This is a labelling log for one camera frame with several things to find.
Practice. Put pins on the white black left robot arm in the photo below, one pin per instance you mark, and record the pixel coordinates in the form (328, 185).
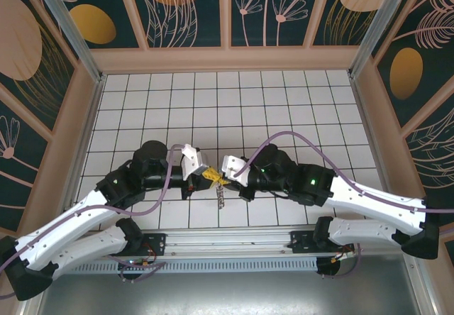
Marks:
(64, 222)

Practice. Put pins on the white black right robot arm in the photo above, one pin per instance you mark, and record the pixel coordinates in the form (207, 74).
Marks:
(372, 201)

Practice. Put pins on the grey metal sheet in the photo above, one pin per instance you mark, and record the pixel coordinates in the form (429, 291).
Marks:
(227, 293)

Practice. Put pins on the black round base cover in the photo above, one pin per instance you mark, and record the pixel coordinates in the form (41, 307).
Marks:
(129, 274)
(328, 267)

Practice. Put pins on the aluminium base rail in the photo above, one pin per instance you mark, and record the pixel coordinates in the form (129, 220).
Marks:
(227, 244)

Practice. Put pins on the aluminium frame post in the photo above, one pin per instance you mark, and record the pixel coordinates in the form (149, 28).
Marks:
(376, 27)
(71, 27)

